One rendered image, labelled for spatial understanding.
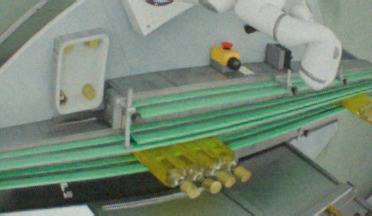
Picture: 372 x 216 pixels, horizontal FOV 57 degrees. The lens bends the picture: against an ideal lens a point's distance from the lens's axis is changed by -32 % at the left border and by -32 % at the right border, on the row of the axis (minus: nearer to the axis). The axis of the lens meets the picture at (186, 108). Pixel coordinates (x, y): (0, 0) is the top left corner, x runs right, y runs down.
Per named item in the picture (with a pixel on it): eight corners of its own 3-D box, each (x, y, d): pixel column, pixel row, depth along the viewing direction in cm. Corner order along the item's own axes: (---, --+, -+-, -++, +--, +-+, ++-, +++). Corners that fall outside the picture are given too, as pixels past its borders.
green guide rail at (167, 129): (124, 130, 131) (138, 144, 126) (124, 127, 131) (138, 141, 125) (373, 80, 227) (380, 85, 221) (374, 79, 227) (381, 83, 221)
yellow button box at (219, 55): (208, 64, 157) (222, 73, 151) (211, 44, 154) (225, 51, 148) (225, 63, 161) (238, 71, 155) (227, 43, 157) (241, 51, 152)
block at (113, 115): (101, 119, 134) (111, 130, 129) (103, 89, 130) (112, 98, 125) (111, 117, 136) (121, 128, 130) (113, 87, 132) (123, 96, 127)
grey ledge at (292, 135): (180, 157, 162) (200, 173, 154) (184, 134, 159) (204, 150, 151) (327, 113, 214) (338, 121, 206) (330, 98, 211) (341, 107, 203)
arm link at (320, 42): (267, 51, 95) (314, 84, 88) (280, 2, 89) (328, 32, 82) (290, 50, 106) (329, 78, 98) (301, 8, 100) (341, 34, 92)
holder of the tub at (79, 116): (50, 118, 128) (56, 129, 123) (54, 36, 117) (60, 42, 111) (91, 110, 138) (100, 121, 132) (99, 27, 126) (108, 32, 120)
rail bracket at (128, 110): (111, 136, 129) (132, 158, 120) (114, 79, 122) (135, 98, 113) (120, 134, 131) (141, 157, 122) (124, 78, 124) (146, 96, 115)
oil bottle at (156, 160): (130, 153, 137) (170, 191, 121) (131, 136, 134) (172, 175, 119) (146, 150, 140) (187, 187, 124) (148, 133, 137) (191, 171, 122)
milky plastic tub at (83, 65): (50, 103, 126) (56, 115, 119) (54, 36, 116) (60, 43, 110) (92, 95, 135) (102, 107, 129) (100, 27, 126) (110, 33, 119)
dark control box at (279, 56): (264, 61, 172) (278, 69, 166) (266, 42, 169) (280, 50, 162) (277, 60, 176) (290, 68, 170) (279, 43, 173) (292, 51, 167)
